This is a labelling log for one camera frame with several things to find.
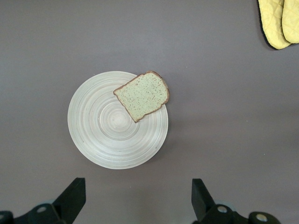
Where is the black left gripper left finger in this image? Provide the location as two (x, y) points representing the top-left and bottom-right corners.
(0, 177), (86, 224)

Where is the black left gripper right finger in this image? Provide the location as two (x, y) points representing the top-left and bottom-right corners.
(191, 178), (281, 224)

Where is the round wooden plate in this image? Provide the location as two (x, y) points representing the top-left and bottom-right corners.
(67, 71), (169, 169)

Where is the brown bread slice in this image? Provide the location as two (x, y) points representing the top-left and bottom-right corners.
(113, 70), (171, 124)

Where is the yellow quilted oven mitt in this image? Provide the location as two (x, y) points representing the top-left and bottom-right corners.
(258, 0), (292, 50)
(282, 0), (299, 44)

